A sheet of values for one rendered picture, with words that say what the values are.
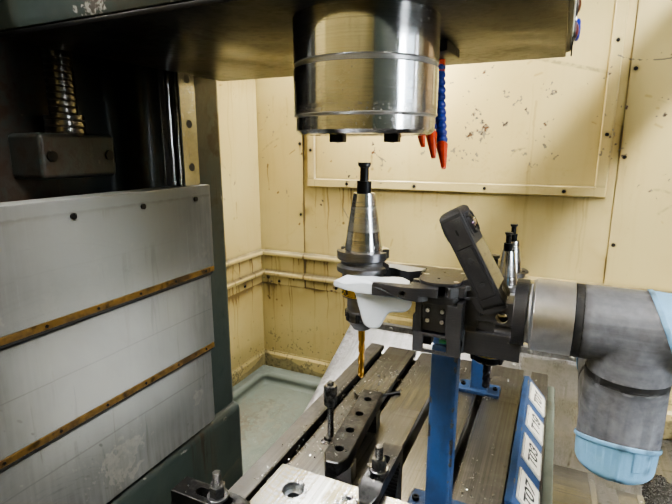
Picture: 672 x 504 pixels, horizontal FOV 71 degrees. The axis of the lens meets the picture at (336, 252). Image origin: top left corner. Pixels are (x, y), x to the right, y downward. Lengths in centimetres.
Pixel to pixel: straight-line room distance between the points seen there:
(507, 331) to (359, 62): 31
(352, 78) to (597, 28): 113
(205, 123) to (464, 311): 71
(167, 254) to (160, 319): 12
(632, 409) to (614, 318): 9
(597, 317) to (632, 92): 109
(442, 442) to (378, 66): 57
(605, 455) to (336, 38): 48
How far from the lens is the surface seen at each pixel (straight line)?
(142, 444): 99
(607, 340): 52
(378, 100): 48
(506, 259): 97
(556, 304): 51
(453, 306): 52
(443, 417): 79
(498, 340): 54
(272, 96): 181
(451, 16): 57
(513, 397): 127
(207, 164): 105
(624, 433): 56
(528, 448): 101
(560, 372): 161
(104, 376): 87
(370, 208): 55
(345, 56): 49
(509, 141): 153
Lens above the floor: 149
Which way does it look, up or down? 12 degrees down
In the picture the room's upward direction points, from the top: straight up
